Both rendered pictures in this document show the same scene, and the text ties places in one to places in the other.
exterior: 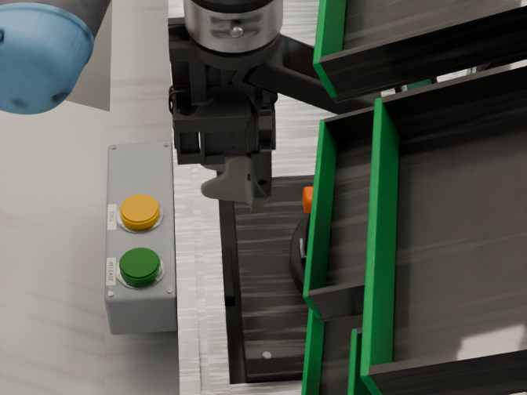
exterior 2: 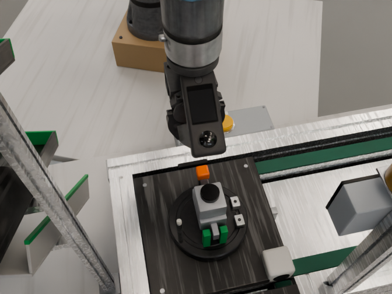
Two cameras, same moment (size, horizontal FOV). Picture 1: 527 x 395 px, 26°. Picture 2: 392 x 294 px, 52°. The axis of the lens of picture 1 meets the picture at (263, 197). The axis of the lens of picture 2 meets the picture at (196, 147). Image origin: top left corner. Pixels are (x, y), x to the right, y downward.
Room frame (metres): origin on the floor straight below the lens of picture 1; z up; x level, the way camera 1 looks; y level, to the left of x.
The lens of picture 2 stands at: (0.62, -0.38, 1.65)
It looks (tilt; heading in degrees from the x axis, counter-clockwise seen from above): 56 degrees down; 82
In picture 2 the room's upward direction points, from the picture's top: straight up
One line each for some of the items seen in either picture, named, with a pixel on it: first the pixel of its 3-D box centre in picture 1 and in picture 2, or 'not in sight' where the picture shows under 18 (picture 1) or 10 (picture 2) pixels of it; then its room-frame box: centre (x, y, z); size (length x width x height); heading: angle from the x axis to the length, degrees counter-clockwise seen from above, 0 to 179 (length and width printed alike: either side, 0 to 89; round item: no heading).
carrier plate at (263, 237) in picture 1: (361, 268); (207, 224); (0.68, -0.10, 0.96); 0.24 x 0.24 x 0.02; 4
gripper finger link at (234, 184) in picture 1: (234, 187); (184, 125); (0.66, 0.02, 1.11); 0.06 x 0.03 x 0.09; 94
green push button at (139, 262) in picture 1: (139, 268); not in sight; (0.68, 0.12, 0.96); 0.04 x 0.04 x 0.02
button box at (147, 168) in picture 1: (142, 233); (223, 132); (0.75, 0.13, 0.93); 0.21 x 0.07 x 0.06; 4
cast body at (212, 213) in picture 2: not in sight; (210, 207); (0.68, -0.11, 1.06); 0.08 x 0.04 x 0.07; 94
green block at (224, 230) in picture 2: not in sight; (223, 234); (0.70, -0.14, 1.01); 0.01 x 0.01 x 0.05; 4
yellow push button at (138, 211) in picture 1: (139, 214); (223, 123); (0.75, 0.13, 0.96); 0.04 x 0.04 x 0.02
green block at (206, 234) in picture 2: not in sight; (206, 238); (0.67, -0.14, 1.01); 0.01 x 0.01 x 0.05; 4
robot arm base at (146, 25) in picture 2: not in sight; (154, 6); (0.64, 0.50, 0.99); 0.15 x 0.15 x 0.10
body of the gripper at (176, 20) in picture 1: (226, 85); (192, 78); (0.67, 0.03, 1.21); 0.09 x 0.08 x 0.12; 94
